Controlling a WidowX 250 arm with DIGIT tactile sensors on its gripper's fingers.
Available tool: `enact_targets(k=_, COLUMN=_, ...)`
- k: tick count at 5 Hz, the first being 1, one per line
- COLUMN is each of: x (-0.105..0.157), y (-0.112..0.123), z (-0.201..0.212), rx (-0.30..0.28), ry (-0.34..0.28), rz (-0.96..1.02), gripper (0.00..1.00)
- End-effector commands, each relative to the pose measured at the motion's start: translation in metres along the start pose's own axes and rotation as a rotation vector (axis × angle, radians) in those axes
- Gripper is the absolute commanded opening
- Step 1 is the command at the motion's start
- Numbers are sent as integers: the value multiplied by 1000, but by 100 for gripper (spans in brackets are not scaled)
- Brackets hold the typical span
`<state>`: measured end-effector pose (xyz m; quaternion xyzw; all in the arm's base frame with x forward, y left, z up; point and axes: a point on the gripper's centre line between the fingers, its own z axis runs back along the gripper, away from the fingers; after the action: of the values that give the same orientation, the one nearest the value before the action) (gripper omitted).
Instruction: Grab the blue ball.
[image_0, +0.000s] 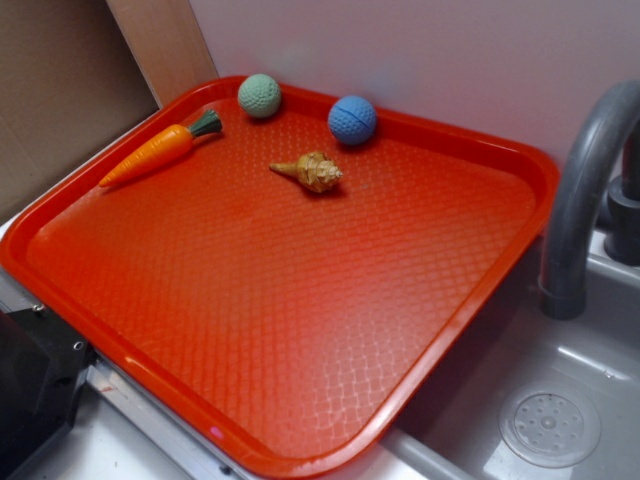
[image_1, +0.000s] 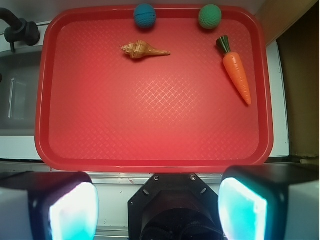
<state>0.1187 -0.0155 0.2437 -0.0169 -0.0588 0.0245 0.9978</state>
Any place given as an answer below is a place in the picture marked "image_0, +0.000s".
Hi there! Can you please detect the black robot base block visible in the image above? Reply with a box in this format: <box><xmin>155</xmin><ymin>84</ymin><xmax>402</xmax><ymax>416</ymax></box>
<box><xmin>1</xmin><ymin>308</ymin><xmax>93</xmax><ymax>479</ymax></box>

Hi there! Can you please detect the round sink drain strainer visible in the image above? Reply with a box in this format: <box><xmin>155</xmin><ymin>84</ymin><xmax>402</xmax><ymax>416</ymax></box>
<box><xmin>498</xmin><ymin>382</ymin><xmax>601</xmax><ymax>469</ymax></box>

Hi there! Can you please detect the grey sink basin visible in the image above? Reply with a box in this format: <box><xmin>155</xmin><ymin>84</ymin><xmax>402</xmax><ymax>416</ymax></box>
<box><xmin>383</xmin><ymin>233</ymin><xmax>639</xmax><ymax>479</ymax></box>

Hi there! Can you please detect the red plastic tray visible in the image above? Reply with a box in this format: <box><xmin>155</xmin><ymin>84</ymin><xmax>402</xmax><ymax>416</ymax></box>
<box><xmin>1</xmin><ymin>77</ymin><xmax>558</xmax><ymax>479</ymax></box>

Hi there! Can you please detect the green dimpled ball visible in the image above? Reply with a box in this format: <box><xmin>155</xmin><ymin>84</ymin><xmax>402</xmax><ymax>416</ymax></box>
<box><xmin>237</xmin><ymin>74</ymin><xmax>281</xmax><ymax>119</ymax></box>

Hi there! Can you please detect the tan spiral seashell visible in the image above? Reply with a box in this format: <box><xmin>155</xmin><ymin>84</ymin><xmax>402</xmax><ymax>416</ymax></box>
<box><xmin>269</xmin><ymin>151</ymin><xmax>343</xmax><ymax>193</ymax></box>

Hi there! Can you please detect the brown cardboard panel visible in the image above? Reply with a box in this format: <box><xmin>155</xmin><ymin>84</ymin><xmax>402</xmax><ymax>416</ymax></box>
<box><xmin>1</xmin><ymin>1</ymin><xmax>157</xmax><ymax>221</ymax></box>

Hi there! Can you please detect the grey curved faucet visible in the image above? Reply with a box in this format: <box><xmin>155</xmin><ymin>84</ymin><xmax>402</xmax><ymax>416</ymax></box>
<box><xmin>539</xmin><ymin>80</ymin><xmax>639</xmax><ymax>320</ymax></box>

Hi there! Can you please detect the blue dimpled ball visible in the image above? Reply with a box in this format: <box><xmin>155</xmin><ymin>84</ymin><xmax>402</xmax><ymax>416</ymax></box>
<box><xmin>328</xmin><ymin>96</ymin><xmax>377</xmax><ymax>146</ymax></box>

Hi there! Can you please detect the dark grey faucet handle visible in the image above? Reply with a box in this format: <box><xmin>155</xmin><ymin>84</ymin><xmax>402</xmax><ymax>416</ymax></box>
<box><xmin>604</xmin><ymin>176</ymin><xmax>640</xmax><ymax>266</ymax></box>

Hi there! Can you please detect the light wooden board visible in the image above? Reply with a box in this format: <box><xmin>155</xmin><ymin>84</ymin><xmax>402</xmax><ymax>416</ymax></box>
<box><xmin>107</xmin><ymin>0</ymin><xmax>218</xmax><ymax>107</ymax></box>

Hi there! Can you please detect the orange toy carrot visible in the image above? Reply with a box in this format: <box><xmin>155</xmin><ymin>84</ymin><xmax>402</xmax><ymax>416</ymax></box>
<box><xmin>98</xmin><ymin>110</ymin><xmax>223</xmax><ymax>188</ymax></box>

